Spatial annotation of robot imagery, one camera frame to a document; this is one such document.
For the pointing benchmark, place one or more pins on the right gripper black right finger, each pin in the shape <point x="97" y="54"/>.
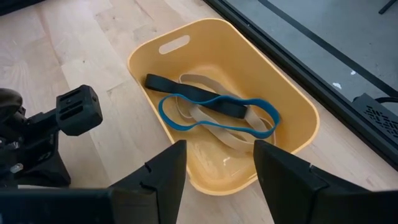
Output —
<point x="286" y="186"/>

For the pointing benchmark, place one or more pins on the wide black rubber band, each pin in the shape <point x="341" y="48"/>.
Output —
<point x="174" y="87"/>

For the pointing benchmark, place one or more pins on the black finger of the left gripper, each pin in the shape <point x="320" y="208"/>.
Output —
<point x="53" y="171"/>

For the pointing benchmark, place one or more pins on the beige rubber band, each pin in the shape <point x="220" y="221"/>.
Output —
<point x="230" y="140"/>

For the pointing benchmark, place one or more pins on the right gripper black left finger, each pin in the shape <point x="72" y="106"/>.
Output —
<point x="161" y="186"/>

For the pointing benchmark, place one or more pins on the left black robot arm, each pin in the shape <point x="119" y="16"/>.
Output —
<point x="9" y="99"/>

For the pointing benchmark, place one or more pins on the yellow plastic bin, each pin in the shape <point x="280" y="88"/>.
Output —
<point x="236" y="56"/>

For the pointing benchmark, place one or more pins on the black table edge rail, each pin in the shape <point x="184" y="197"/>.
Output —
<point x="280" y="56"/>

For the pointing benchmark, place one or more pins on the black vented box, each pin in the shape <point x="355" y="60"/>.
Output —
<point x="382" y="121"/>

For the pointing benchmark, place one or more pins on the blue rubber band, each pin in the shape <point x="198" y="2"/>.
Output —
<point x="161" y="112"/>

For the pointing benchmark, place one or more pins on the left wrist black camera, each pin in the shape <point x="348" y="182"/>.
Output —
<point x="81" y="109"/>

